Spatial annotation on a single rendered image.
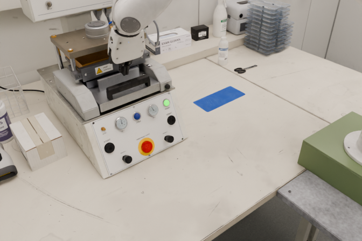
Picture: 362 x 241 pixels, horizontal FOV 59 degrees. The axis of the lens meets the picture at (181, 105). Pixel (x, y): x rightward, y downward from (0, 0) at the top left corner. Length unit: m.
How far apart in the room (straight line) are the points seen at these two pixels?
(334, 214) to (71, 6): 1.06
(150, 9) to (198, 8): 1.34
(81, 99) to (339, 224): 0.81
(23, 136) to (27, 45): 0.61
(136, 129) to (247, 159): 0.39
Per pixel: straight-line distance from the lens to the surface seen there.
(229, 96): 1.43
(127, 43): 0.92
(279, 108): 1.39
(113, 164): 1.06
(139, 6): 0.75
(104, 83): 1.06
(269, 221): 1.92
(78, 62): 1.08
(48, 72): 1.35
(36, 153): 1.13
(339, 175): 1.06
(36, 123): 1.23
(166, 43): 1.72
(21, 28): 1.65
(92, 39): 1.11
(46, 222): 1.01
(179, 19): 2.00
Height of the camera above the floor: 1.49
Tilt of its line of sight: 33 degrees down
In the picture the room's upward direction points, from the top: 1 degrees counter-clockwise
